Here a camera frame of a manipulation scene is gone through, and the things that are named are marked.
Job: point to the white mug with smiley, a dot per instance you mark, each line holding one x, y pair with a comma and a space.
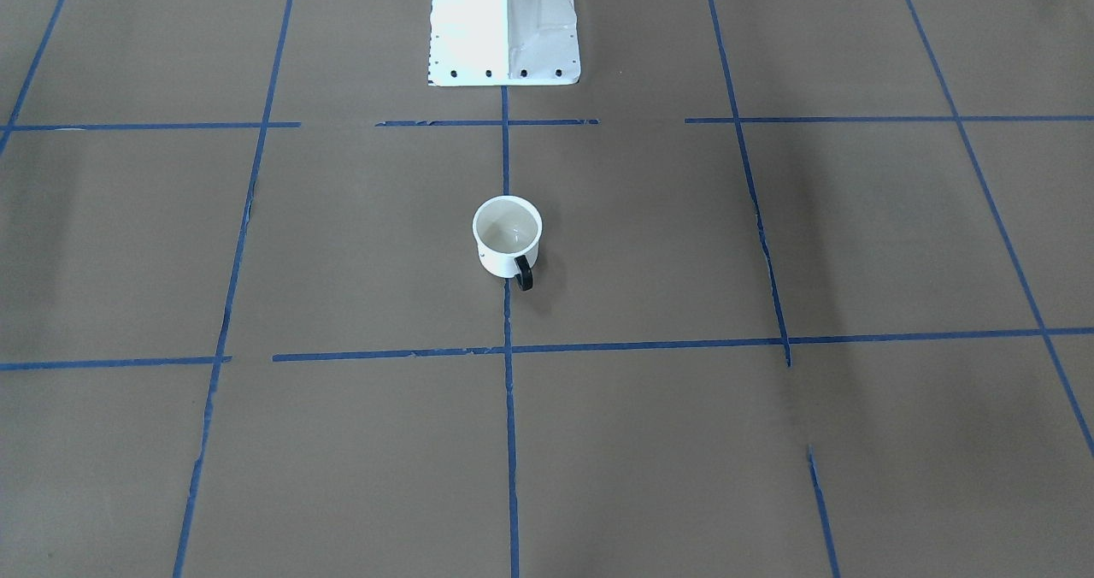
507, 231

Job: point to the brown paper table cover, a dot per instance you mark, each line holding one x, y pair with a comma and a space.
813, 296

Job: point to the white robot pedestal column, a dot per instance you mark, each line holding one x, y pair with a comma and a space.
477, 43

